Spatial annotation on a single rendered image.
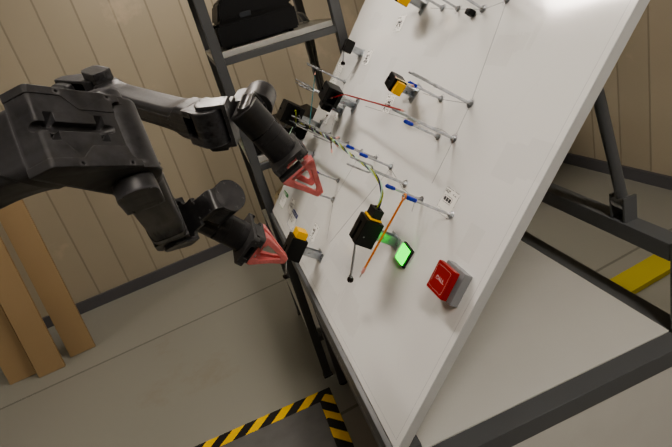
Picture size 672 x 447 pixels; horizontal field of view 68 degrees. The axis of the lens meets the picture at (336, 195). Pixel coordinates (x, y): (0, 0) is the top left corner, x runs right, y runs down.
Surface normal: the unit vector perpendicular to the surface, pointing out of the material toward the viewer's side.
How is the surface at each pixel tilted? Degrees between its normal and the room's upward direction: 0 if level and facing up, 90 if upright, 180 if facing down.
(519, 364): 0
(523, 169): 49
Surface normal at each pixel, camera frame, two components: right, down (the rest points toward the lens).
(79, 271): 0.39, 0.26
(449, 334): -0.86, -0.33
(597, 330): -0.26, -0.89
